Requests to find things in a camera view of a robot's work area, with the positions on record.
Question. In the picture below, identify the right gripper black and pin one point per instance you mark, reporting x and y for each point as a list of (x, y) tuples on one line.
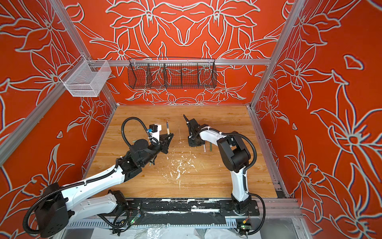
[(191, 145)]

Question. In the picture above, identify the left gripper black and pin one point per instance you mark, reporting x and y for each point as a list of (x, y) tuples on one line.
[(163, 144)]

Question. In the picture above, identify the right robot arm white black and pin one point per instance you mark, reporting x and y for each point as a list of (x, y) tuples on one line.
[(238, 155)]

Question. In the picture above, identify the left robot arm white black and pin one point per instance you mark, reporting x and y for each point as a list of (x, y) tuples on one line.
[(52, 212)]

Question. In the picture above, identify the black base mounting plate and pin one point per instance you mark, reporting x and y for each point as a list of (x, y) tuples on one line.
[(179, 207)]

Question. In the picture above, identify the clear plastic bin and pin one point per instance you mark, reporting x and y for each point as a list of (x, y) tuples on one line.
[(85, 79)]

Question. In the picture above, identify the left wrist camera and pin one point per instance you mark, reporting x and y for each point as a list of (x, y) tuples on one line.
[(154, 133)]

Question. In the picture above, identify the black wire basket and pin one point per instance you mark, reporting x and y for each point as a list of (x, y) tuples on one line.
[(176, 73)]

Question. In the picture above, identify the grey cable duct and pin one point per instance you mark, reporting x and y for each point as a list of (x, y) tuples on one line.
[(98, 223)]

